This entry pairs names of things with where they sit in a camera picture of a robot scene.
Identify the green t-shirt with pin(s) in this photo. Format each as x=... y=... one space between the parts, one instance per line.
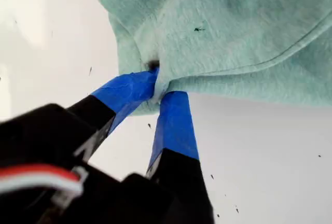
x=233 y=40

